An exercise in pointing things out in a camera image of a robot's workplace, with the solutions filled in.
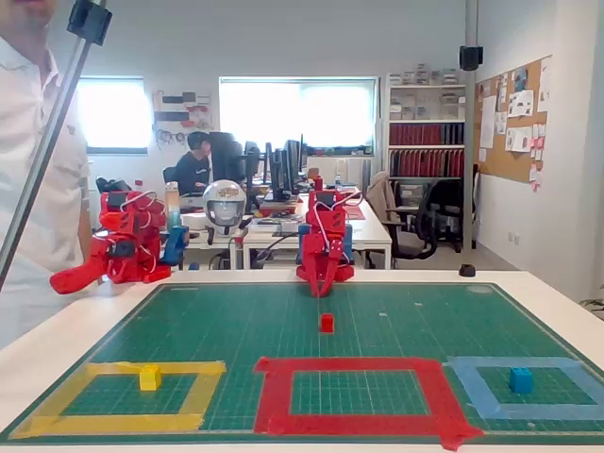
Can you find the wide bright window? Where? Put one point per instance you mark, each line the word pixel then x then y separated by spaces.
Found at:
pixel 302 108

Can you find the wall-mounted parts rack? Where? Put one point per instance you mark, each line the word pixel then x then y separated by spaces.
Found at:
pixel 181 115

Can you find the black pole foot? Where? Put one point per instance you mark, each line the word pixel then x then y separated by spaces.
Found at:
pixel 467 270

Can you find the yellow tape square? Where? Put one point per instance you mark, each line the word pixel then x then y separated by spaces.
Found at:
pixel 118 422

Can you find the seated person in dark top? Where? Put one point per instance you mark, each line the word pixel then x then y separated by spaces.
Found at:
pixel 191 172

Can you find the black bag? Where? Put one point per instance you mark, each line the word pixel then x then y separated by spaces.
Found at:
pixel 113 184

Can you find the red leader robot arm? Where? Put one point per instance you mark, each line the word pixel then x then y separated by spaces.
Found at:
pixel 127 264

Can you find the red follower robot arm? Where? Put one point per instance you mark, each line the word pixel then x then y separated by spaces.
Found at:
pixel 330 219

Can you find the vertical metal pole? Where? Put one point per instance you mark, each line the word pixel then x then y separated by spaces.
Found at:
pixel 471 141

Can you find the green cutting mat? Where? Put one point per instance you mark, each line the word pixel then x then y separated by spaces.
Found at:
pixel 236 321

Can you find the black office chair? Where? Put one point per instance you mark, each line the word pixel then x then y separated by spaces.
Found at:
pixel 424 240

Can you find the gradient coloured water bottle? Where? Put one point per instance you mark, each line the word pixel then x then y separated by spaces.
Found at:
pixel 172 207

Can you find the green potted plant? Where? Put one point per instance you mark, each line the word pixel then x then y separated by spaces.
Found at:
pixel 595 304

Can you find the white motorcycle helmet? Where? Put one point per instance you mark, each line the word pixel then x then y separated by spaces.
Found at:
pixel 224 191

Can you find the cork pin board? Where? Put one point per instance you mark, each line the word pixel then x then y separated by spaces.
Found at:
pixel 500 165

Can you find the blue table clamp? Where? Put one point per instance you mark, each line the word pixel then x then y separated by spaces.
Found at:
pixel 177 240
pixel 348 245
pixel 303 240

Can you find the white bookshelf with red binders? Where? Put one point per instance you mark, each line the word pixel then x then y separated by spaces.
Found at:
pixel 427 134

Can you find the yellow toy brick cube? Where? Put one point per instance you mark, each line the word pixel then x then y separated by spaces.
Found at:
pixel 150 378

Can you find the blue tape square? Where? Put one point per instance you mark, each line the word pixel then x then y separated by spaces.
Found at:
pixel 519 410

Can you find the white wall socket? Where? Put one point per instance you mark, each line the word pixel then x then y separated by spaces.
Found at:
pixel 514 238

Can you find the man in white polo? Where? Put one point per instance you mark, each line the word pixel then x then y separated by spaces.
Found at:
pixel 28 165

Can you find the white office desk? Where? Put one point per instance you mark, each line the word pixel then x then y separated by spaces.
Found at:
pixel 200 244
pixel 373 231

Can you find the beige jacket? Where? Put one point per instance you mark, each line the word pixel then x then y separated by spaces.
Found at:
pixel 382 193

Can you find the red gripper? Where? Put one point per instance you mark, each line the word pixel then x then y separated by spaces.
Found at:
pixel 315 259

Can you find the blue toy brick cube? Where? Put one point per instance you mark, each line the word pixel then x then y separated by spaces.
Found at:
pixel 521 381

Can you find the slanted metal pole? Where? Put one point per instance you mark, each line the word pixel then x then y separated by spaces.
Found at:
pixel 49 141

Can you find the red toy brick cube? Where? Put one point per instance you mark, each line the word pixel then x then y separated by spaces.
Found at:
pixel 327 324

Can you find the black pole clamp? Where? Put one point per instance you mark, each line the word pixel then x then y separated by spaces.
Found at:
pixel 89 21
pixel 471 57

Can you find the black computer monitor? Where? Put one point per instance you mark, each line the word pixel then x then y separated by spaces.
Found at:
pixel 226 156
pixel 278 170
pixel 295 160
pixel 252 160

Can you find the red tape square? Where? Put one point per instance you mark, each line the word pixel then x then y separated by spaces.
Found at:
pixel 354 420

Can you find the man's left forearm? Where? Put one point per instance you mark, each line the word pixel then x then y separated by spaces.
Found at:
pixel 85 236

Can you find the small bright window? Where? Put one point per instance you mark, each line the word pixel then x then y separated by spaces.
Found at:
pixel 118 118

